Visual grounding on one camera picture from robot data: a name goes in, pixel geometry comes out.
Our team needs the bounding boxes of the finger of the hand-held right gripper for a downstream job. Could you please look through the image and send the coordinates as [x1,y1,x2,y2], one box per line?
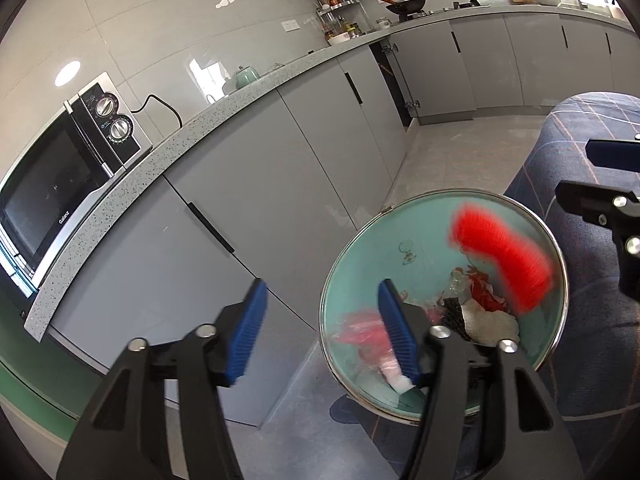
[585,135,640,168]
[555,180,640,301]

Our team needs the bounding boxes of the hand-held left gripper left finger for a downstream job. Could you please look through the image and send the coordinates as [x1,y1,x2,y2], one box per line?
[56,278,269,480]

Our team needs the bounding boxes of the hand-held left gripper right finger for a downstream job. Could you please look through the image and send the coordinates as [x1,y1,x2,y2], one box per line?
[376,279,586,480]

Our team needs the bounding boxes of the teal round trash bin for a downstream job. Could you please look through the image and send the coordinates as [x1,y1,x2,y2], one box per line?
[318,187,570,421]

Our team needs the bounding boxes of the pink plastic bag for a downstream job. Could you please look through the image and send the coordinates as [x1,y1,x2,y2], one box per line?
[332,307,398,363]

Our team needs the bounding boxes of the white paper wad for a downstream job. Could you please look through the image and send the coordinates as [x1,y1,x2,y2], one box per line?
[381,357,417,394]

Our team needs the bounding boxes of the black mesh wrapper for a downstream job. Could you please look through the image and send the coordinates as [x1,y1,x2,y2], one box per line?
[440,297,476,343]

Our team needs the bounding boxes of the clear crumpled plastic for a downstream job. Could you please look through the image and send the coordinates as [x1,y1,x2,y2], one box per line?
[442,267,473,302]

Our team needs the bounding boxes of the grey crumpled paper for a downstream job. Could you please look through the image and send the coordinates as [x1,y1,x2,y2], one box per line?
[460,302,521,347]

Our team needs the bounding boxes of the red white wrapper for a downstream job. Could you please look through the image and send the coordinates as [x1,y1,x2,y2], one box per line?
[467,265,507,313]

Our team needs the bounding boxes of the grey kitchen base cabinets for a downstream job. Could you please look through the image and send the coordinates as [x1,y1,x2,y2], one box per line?
[22,2,640,428]

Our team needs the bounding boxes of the gas stove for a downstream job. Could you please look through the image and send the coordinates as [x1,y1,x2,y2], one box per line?
[397,2,493,23]

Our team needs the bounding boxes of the black silver microwave oven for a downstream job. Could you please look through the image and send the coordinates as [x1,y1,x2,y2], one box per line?
[0,71,153,301]

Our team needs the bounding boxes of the pale green kettle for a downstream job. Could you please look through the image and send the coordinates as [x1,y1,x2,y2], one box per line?
[222,64,263,96]

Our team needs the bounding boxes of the black wok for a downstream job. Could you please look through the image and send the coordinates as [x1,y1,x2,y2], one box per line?
[376,0,428,16]

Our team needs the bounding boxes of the metal spice rack with bottles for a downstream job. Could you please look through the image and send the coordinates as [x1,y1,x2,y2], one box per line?
[316,0,363,45]

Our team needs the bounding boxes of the black power cable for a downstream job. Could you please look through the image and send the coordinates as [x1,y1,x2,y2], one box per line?
[131,93,183,128]

